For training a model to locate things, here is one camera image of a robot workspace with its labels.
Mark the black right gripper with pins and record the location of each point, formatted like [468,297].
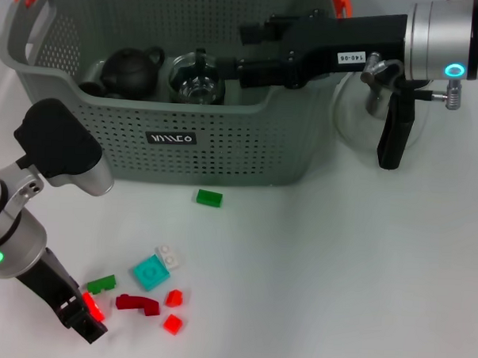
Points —
[344,41]

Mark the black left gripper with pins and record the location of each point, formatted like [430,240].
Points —
[50,283]

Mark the long red brick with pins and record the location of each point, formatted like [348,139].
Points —
[93,307]

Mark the grey perforated storage bin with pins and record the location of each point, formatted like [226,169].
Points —
[244,147]

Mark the dark green toy brick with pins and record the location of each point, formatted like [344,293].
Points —
[101,284]

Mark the dark red arch brick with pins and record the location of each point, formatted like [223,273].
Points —
[134,302]

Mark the small red square brick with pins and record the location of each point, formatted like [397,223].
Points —
[173,324]

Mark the teal square toy brick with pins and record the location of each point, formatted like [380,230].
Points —
[151,273]

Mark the small red sloped brick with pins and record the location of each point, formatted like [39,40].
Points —
[174,298]

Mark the white toy brick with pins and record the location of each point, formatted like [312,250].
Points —
[168,256]

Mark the black clay teapot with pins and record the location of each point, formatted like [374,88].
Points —
[128,73]

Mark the bright green toy brick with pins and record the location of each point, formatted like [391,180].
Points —
[209,197]

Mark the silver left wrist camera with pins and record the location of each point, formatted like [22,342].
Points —
[58,143]

